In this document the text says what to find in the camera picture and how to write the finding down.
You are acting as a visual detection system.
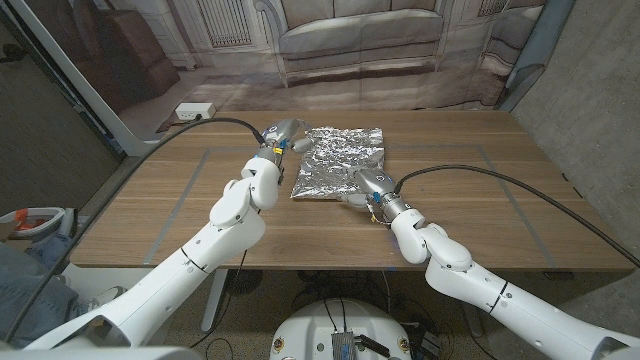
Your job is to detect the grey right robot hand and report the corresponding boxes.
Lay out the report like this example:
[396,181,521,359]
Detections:
[341,168,401,209]

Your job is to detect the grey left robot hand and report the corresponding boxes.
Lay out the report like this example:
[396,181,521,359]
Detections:
[259,118,315,154]

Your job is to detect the aluminum foil sheet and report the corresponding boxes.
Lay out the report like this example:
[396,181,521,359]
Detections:
[290,126,386,200]

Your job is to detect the white power strip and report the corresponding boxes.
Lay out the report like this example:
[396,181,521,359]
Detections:
[174,102,217,122]

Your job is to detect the printed living room backdrop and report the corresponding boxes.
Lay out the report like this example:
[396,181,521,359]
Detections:
[19,0,549,142]

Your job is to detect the dark round floor fan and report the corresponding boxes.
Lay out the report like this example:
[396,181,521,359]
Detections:
[224,269,264,297]

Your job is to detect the white robot torso base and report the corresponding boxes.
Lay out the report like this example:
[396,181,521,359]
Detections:
[269,298,415,360]

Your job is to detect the black connector bar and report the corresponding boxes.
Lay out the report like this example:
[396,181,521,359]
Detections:
[355,334,392,359]

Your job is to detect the grey finned module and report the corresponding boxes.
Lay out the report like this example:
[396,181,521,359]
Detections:
[331,330,357,360]

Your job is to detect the grey power adapter box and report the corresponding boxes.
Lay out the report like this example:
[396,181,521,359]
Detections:
[420,330,444,355]

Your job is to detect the grey blue backdrop pole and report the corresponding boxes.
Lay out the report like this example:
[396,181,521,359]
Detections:
[497,0,576,112]

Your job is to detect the white grey sneaker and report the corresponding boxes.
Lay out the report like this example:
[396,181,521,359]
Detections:
[82,285,126,314]

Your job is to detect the white container with orange item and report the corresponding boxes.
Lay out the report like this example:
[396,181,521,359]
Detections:
[0,207,79,240]

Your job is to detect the blue fabric bundle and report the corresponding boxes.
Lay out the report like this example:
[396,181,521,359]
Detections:
[24,233,71,274]

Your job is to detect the person leg in jeans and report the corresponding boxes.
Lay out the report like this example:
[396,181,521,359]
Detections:
[0,239,81,349]

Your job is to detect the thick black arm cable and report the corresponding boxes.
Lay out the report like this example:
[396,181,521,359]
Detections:
[3,116,266,344]
[394,164,640,269]

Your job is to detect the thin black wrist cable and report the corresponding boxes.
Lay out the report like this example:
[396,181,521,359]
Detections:
[189,248,249,349]

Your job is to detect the white backdrop frame pole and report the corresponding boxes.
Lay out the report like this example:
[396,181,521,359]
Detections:
[7,0,161,159]

